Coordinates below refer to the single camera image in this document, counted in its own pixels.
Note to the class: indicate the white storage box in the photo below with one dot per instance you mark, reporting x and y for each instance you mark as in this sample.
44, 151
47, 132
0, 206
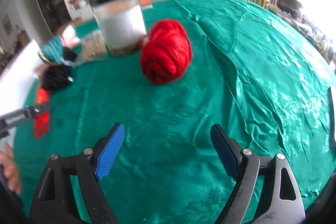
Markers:
15, 77

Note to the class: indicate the teal striped pouch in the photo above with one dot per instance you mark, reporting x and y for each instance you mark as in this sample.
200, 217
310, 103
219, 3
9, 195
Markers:
52, 50

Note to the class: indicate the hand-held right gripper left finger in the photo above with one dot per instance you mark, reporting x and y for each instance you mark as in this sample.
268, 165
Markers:
110, 153

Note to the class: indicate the black small device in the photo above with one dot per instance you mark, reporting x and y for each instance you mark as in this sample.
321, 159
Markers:
56, 78

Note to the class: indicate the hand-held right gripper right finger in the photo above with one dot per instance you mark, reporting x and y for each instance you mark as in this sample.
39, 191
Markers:
225, 153

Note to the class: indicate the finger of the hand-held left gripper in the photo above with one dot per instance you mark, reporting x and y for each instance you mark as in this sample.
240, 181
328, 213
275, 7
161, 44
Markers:
15, 117

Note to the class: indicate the green tablecloth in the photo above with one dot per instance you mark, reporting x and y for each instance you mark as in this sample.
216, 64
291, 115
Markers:
183, 108

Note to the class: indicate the red flowers in vase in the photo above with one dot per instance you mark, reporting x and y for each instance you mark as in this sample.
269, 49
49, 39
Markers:
74, 0

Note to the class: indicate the beige packet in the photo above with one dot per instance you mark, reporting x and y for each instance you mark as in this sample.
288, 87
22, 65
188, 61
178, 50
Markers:
93, 48

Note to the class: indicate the person's left hand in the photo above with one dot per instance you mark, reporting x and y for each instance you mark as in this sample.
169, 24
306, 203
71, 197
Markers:
10, 171

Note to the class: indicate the clear jar with black lid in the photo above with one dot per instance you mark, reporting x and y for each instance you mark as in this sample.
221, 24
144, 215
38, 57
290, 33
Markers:
118, 24

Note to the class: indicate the red yarn ball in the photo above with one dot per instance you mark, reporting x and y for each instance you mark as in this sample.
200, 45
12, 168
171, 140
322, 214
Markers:
165, 53

